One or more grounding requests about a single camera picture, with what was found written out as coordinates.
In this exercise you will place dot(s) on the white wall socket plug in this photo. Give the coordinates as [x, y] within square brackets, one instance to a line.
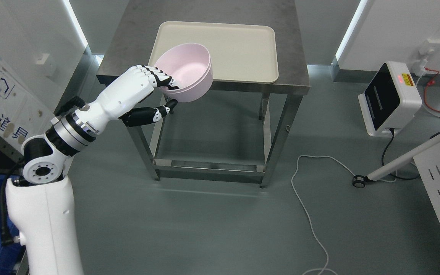
[427, 49]

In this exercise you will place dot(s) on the white black charging device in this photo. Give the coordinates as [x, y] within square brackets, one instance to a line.
[390, 101]

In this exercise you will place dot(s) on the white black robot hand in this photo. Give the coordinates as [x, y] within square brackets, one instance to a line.
[117, 100]

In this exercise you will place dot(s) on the white sign with blue text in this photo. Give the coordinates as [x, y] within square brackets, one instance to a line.
[22, 115]

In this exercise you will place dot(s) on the pink bowl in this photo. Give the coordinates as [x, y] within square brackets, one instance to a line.
[193, 93]
[183, 54]

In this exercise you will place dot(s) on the white cart leg with caster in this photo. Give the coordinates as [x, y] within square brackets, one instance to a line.
[360, 181]

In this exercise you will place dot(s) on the beige plastic tray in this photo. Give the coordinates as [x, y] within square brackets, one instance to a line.
[240, 53]

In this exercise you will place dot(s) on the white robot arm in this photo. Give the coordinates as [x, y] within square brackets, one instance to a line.
[36, 198]

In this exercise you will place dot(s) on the stainless steel table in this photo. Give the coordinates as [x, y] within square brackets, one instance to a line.
[280, 101]

